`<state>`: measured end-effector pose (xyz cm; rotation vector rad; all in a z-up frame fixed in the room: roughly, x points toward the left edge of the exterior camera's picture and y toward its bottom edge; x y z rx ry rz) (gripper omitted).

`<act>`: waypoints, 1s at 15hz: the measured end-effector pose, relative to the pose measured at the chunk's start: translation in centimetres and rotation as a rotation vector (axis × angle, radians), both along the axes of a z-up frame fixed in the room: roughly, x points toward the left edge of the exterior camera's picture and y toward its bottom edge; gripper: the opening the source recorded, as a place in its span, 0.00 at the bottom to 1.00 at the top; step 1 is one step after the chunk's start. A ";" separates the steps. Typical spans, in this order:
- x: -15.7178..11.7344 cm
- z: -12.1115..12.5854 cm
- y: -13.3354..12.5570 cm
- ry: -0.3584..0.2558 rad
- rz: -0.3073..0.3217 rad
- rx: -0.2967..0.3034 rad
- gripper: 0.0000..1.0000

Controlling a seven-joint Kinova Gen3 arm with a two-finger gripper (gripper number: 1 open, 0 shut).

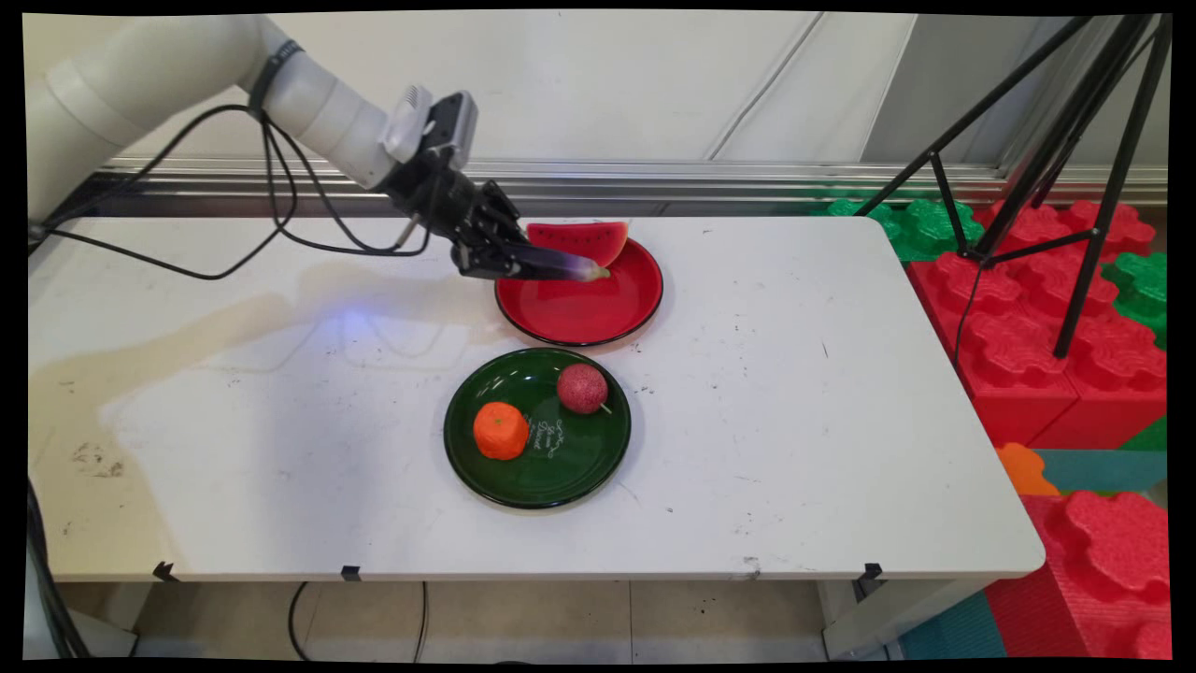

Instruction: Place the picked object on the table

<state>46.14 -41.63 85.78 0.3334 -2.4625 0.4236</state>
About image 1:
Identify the green plate with white writing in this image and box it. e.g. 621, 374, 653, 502
444, 348, 633, 510

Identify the orange toy tangerine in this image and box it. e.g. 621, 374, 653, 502
473, 402, 530, 462

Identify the teal foam mat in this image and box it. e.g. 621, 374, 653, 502
1032, 449, 1169, 496

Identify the green foam block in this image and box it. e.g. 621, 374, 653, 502
1103, 251, 1169, 349
827, 196, 984, 263

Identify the white table leg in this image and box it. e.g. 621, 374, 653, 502
820, 578, 993, 660

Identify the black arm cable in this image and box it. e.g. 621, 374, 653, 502
28, 103, 433, 281

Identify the metal wall rail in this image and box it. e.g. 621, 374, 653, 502
93, 156, 1169, 208

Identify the black tripod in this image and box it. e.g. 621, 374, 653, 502
855, 14, 1174, 361

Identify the large red foam block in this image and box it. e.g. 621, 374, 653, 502
986, 491, 1174, 660

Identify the red plate with black rim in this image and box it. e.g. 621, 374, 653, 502
494, 236, 664, 349

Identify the purple toy eggplant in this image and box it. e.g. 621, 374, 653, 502
505, 245, 611, 283

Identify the black arm strap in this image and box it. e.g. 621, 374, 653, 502
247, 39, 306, 118

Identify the orange foam piece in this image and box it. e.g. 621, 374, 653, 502
995, 442, 1061, 497

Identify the red watermelon slice toy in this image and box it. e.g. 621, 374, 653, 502
526, 222, 630, 269

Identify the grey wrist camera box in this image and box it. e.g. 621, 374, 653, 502
378, 84, 480, 171

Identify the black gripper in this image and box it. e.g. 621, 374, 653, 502
381, 154, 531, 281

